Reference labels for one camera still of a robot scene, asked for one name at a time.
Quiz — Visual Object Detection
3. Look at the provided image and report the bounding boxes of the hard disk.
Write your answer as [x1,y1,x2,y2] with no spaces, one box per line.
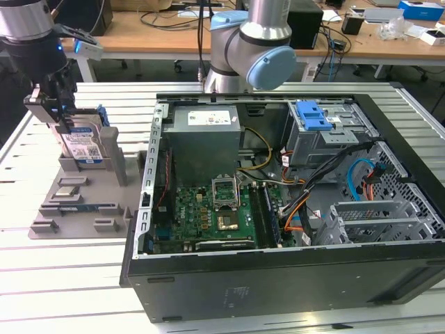
[51,104,107,170]

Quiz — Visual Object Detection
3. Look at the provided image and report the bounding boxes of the silver disk bay cage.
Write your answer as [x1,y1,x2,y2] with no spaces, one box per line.
[310,200,439,247]

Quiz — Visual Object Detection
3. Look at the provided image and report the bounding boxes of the wooden desk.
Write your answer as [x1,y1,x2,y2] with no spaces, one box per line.
[65,0,445,67]

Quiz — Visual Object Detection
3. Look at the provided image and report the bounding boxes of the grey parts rack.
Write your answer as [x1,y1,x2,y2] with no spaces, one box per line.
[29,107,147,241]

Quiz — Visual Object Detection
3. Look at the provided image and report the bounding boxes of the black case fan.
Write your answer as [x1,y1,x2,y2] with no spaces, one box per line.
[152,148,178,225]

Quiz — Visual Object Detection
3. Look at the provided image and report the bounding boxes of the grey power supply unit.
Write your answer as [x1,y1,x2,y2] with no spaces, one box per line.
[163,106,244,189]

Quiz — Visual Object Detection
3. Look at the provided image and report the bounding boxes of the green motherboard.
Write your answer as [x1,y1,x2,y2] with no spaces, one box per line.
[152,182,291,251]

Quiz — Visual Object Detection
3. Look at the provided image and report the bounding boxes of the silver socket cover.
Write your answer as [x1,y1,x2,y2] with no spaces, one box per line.
[211,173,241,210]

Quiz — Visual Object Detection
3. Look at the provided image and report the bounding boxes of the CPU socket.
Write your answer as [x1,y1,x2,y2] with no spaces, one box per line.
[216,212,241,233]

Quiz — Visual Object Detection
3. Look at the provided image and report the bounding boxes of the black graphics card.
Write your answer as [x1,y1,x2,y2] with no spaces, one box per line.
[194,238,255,251]

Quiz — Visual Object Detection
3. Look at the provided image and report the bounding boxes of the black RAM slot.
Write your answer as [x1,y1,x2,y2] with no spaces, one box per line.
[259,186,275,246]
[263,186,282,246]
[248,186,264,246]
[253,186,269,246]

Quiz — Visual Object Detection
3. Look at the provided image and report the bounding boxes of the black desktop box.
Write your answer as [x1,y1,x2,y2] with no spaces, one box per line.
[286,5,325,49]

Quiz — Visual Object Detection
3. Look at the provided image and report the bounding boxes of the blue drive cage clip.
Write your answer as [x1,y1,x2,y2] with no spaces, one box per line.
[295,100,332,132]

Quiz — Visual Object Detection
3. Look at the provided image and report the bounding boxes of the grey optical drive cage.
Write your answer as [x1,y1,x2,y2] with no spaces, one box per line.
[283,99,380,168]

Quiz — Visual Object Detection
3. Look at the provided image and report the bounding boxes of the small black box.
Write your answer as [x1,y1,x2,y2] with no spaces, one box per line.
[341,15,365,35]

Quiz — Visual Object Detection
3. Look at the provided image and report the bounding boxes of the black PC case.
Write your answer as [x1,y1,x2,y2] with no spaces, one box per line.
[120,90,445,323]

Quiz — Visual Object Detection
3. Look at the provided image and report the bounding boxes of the flat silver box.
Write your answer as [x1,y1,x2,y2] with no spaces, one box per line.
[363,7,406,24]

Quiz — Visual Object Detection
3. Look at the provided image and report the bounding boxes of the clear plastic bag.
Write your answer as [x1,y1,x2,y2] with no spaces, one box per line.
[377,17,416,41]

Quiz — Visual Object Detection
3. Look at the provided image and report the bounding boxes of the blue cardboard box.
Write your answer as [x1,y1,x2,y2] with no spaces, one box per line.
[398,0,445,20]

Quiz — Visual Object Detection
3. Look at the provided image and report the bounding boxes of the white open box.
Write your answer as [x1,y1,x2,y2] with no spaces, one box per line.
[419,29,445,47]

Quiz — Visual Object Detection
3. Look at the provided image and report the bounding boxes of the grey camera mount block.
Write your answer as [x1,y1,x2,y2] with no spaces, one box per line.
[23,86,60,123]

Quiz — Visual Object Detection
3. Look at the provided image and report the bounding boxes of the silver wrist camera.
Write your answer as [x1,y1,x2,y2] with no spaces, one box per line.
[72,37,104,58]

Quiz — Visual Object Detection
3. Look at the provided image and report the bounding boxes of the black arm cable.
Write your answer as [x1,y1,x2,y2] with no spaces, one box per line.
[195,0,207,83]

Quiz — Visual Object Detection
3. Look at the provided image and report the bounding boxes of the red black twisted fan wire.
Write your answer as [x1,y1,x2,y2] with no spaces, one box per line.
[154,148,174,209]

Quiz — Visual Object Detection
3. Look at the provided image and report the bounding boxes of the red white thin wire bundle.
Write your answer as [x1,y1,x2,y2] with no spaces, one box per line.
[277,148,307,185]

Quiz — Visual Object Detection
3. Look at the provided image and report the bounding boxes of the orange yellow wire bundle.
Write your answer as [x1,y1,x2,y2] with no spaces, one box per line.
[283,203,314,239]

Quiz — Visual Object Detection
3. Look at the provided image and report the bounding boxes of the black cable bundle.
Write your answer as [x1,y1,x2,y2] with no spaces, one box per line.
[281,141,382,223]

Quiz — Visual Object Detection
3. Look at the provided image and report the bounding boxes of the blue flat data wire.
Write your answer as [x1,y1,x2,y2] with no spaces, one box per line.
[348,158,375,202]

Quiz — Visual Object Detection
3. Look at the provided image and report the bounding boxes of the multicolour disk power wire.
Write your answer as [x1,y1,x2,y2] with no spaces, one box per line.
[361,161,387,202]

